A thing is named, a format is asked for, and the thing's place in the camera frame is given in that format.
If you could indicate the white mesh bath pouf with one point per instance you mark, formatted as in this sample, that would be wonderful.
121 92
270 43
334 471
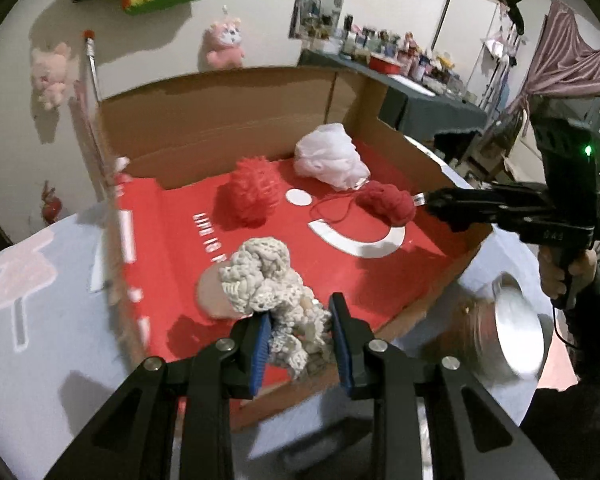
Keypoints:
330 155

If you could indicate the pale pink plush toy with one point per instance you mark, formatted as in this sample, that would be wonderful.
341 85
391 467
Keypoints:
52 75

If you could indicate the wall mirror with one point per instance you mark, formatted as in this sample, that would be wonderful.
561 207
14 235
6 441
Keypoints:
320 0

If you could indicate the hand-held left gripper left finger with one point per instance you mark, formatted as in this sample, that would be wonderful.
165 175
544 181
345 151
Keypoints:
260 350

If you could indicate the red hanging ornament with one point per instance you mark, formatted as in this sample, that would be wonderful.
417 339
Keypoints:
51 205

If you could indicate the red yarn ball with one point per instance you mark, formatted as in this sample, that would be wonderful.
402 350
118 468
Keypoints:
385 202

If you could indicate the bright pink plush toy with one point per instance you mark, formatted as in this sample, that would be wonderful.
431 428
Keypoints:
223 42

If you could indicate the glass jar with metal lid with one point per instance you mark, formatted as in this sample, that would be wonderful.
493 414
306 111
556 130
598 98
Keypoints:
515 330

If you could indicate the red plastic basket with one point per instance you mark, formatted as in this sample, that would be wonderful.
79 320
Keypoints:
384 64

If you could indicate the blue plush blanket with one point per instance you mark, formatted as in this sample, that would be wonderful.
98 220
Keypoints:
55 350

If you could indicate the red yarn pompom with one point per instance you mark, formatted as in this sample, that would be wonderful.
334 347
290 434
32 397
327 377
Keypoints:
250 192

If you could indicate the pink curtain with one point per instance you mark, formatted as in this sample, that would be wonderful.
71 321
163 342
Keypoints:
570 60

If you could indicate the white wardrobe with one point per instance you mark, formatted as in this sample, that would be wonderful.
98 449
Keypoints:
460 35

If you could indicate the row of small bottles and figures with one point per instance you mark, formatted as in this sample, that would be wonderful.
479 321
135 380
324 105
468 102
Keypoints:
415 55

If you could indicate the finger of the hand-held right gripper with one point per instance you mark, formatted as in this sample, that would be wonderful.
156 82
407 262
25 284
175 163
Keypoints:
465 217
490 197

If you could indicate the cream crochet scrunchie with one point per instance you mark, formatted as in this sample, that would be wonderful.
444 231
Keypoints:
260 270

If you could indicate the stick with red tip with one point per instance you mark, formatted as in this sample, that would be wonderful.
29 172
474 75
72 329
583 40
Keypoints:
91 60

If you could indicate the beige powder puff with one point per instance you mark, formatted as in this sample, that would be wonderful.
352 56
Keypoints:
210 295

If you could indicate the person's right forearm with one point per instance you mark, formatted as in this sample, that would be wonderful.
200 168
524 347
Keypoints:
595 360

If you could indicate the cardboard box with red inside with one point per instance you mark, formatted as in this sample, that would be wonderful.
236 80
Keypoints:
180 125

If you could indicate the person's right hand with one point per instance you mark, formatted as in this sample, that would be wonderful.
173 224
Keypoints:
590 262

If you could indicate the dark green covered desk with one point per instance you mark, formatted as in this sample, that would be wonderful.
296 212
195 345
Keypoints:
430 110

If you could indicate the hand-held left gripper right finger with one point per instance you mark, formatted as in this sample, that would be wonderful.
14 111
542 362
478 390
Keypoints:
342 340

